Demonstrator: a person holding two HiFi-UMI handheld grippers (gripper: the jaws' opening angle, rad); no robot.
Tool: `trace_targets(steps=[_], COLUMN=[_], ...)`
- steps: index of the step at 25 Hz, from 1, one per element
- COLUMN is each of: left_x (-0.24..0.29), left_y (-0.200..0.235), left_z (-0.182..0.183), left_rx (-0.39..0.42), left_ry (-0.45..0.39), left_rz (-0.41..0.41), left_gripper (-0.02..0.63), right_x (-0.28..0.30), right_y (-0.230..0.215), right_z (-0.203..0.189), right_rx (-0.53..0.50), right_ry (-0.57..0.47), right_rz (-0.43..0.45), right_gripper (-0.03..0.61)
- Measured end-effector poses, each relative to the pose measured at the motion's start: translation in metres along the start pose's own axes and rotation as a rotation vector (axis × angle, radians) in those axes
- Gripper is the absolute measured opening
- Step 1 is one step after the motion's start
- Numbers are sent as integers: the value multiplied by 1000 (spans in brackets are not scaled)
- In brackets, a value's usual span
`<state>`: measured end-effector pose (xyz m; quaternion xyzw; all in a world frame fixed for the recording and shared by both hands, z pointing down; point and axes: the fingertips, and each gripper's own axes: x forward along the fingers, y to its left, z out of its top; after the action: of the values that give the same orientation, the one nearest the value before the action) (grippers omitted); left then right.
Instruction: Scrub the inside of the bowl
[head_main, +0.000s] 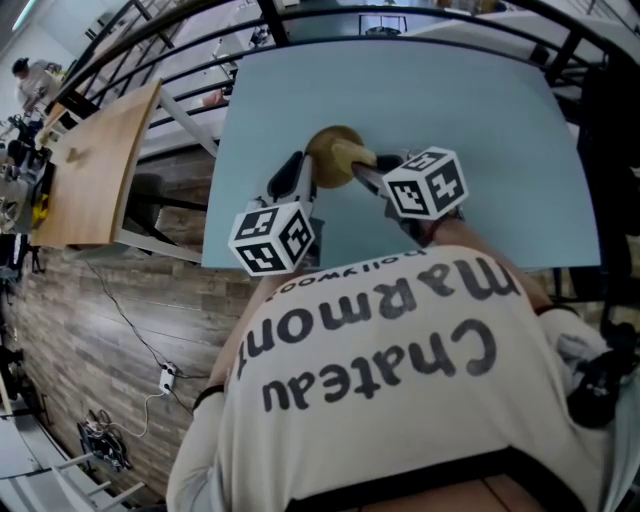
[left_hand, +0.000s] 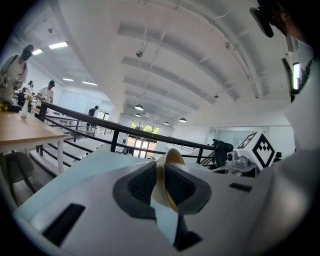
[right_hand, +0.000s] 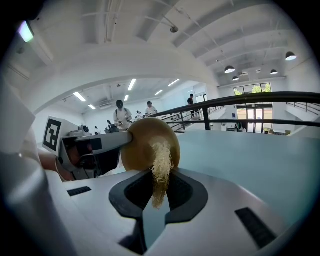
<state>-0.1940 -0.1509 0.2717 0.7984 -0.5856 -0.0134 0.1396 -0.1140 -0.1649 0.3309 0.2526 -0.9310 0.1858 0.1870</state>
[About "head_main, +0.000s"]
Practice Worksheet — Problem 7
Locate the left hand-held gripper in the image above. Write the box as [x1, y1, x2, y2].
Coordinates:
[227, 151, 324, 278]

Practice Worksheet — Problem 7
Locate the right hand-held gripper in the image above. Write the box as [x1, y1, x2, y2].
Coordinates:
[351, 145, 470, 247]

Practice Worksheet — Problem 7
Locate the yellow sponge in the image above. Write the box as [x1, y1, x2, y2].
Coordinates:
[331, 141, 378, 172]

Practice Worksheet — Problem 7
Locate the brown wooden bowl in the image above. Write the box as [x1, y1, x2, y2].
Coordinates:
[304, 124, 379, 191]

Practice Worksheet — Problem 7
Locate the wooden table with white legs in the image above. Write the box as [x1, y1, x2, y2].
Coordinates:
[28, 76, 222, 265]

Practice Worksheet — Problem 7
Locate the white printed t-shirt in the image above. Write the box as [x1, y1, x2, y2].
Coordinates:
[164, 243, 632, 512]

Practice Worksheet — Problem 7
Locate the white power strip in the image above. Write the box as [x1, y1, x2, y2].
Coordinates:
[158, 361, 178, 397]

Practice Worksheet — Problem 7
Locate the cluttered equipment desk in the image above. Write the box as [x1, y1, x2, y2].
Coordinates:
[0, 111, 57, 237]

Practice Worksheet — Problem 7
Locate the black floor cable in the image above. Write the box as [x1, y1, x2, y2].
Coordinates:
[84, 259, 212, 417]

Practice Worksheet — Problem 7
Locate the white floor cable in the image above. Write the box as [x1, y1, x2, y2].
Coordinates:
[106, 391, 169, 440]

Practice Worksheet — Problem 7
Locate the black tangled cable pile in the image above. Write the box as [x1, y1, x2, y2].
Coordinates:
[76, 409, 134, 472]

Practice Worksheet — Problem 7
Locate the white metal frame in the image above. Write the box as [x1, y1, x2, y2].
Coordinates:
[48, 451, 147, 512]

